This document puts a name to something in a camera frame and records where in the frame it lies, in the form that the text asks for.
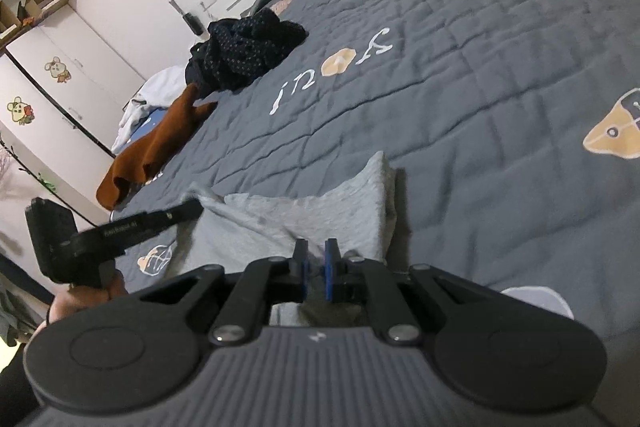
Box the black clothes rack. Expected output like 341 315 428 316
0 137 101 228

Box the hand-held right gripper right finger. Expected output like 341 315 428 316
324 238 494 348

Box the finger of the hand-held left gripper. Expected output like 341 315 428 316
161 199 204 226

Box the blue printed pillow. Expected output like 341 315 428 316
135 107 169 136

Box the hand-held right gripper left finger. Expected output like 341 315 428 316
141 238 311 348

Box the person's left forearm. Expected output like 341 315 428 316
0 339 41 427

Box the dark dotted garment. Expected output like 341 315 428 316
185 9 308 100

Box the white wardrobe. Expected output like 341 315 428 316
0 7 146 218

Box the light grey hoodie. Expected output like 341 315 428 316
111 66 189 152

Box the long cardboard box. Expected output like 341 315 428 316
0 2 24 40

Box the mouse sticker with red card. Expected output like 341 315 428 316
7 96 34 126

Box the rust orange sweater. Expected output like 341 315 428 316
96 84 218 210

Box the grey t-shirt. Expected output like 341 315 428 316
172 151 398 328

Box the person's left hand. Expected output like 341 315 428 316
46 268 128 325

